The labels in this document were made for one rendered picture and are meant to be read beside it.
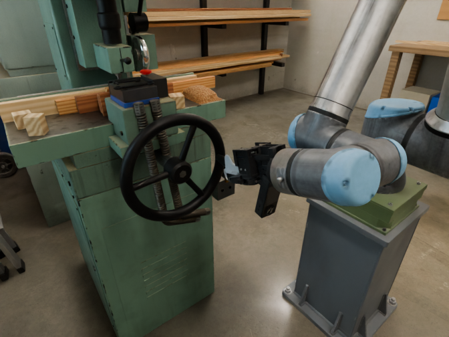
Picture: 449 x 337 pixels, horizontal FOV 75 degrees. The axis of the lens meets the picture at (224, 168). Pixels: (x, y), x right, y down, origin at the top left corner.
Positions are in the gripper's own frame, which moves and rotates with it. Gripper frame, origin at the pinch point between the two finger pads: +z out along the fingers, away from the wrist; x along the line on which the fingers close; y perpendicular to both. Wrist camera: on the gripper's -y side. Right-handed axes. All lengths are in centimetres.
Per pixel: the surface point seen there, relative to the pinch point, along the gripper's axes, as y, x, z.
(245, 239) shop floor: -60, -45, 67
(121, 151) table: 11.3, 21.9, 11.0
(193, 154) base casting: 3.3, -3.4, 24.0
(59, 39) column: 47, 22, 45
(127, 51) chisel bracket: 36.9, 9.4, 24.0
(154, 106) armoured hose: 20.0, 12.6, 6.5
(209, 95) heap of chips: 20.5, -11.5, 19.6
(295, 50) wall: 68, -319, 245
